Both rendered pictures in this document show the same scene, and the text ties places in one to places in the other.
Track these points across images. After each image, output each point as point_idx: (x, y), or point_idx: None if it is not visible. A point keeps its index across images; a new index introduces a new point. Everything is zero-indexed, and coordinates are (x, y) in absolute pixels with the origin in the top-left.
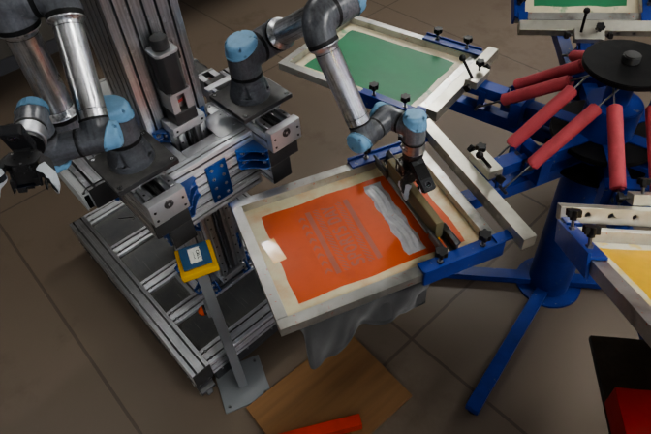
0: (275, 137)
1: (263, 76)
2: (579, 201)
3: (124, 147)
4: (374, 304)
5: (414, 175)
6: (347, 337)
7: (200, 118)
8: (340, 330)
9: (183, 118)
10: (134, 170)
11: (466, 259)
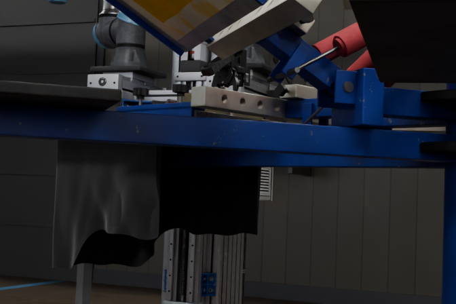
0: (211, 77)
1: (252, 45)
2: (444, 233)
3: (119, 43)
4: (107, 182)
5: (221, 74)
6: (83, 231)
7: (199, 74)
8: (78, 207)
9: (186, 66)
10: (114, 64)
11: (153, 108)
